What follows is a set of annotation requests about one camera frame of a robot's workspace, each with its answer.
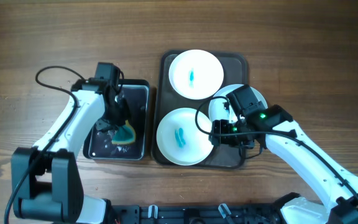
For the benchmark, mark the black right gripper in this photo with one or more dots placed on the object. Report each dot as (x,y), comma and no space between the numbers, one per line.
(225,139)

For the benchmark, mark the white plate front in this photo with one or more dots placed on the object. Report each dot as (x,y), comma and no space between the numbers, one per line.
(179,138)

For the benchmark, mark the dark brown serving tray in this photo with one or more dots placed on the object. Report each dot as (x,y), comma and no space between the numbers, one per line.
(236,70)

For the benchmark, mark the white plate blue stain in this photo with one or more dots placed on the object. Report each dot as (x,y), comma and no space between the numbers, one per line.
(196,74)

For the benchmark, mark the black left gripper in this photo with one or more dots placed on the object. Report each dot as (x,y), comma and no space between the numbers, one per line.
(124,106)

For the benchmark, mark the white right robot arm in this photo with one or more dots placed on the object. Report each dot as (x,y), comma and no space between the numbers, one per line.
(276,130)

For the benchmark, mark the black metal water tray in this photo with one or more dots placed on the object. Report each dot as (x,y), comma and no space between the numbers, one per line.
(98,145)

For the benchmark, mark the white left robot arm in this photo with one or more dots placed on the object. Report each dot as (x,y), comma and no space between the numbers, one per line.
(46,183)

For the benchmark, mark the green yellow sponge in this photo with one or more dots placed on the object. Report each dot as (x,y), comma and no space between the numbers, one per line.
(124,135)

